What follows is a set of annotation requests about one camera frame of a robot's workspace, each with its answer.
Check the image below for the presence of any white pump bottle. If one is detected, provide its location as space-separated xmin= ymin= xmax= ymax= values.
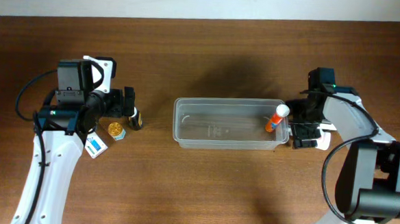
xmin=288 ymin=124 xmax=331 ymax=150

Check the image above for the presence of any orange tablet tube white cap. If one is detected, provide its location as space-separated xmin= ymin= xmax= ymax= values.
xmin=265 ymin=104 xmax=290 ymax=133

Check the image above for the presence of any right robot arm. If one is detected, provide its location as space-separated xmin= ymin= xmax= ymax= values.
xmin=286 ymin=67 xmax=400 ymax=224

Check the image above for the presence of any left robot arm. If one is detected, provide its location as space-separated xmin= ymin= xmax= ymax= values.
xmin=10 ymin=55 xmax=143 ymax=224

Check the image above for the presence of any clear plastic container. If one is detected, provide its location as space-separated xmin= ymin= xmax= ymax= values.
xmin=173 ymin=97 xmax=289 ymax=150

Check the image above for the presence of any gold lid small jar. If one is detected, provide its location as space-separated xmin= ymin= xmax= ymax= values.
xmin=108 ymin=123 xmax=126 ymax=140

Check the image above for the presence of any dark bottle white cap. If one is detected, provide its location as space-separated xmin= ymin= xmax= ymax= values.
xmin=128 ymin=108 xmax=143 ymax=131

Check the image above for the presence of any white Panadol box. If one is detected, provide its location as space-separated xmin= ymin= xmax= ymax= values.
xmin=84 ymin=132 xmax=108 ymax=159

